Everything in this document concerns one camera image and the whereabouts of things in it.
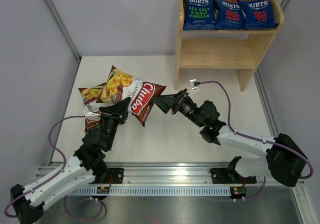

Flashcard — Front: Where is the blue Burts chilli bag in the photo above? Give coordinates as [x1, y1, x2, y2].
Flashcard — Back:
[214, 0, 245, 30]
[237, 0, 278, 29]

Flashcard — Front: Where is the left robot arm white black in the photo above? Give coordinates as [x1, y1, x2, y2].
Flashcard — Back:
[10, 98, 131, 224]

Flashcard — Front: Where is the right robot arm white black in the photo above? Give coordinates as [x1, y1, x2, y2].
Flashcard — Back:
[153, 90, 308, 187]

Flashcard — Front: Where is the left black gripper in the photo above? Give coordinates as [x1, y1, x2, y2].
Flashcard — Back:
[98, 98, 131, 150]

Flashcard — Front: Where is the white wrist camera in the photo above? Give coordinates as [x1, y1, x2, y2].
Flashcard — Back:
[83, 105, 100, 121]
[188, 78, 200, 96]

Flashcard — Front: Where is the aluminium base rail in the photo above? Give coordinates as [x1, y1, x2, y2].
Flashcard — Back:
[33, 162, 306, 197]

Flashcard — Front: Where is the blue Burts sea salt bag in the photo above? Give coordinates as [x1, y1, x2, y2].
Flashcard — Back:
[183, 0, 216, 31]

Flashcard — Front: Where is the large Chuba cassava chips bag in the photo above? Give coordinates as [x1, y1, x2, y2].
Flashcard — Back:
[96, 66, 166, 126]

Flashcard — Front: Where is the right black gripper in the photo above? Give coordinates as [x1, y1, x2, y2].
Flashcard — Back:
[152, 89, 205, 128]

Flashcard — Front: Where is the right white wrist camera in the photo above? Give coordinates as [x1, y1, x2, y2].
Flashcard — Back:
[188, 78, 200, 96]

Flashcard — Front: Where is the wooden two-tier shelf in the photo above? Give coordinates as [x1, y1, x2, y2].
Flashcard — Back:
[174, 0, 285, 91]

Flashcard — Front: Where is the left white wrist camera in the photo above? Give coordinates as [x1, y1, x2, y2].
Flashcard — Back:
[83, 105, 100, 121]

